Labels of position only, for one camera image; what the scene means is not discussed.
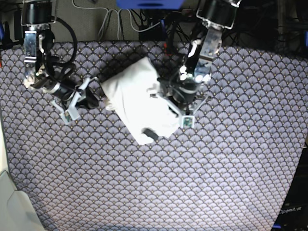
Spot white printed T-shirt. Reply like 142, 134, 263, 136
101, 57, 180, 145

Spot red black table clamp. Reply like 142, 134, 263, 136
163, 42, 173, 56

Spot grey cables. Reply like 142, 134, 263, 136
72, 0, 162, 41

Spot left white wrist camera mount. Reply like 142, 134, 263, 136
148, 83, 211, 128

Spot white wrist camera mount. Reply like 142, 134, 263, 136
51, 77, 99, 125
148, 83, 211, 128

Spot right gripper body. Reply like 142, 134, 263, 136
49, 80, 80, 101

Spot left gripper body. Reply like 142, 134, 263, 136
157, 77, 200, 108

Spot grey patterned table mat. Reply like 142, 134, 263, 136
0, 47, 308, 231

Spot blue box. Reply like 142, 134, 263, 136
116, 0, 184, 10

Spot black device with logo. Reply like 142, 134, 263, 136
272, 142, 308, 231

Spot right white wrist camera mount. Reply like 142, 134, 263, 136
51, 77, 99, 125

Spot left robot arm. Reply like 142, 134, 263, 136
158, 0, 241, 110

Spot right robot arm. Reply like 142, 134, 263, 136
21, 0, 99, 110

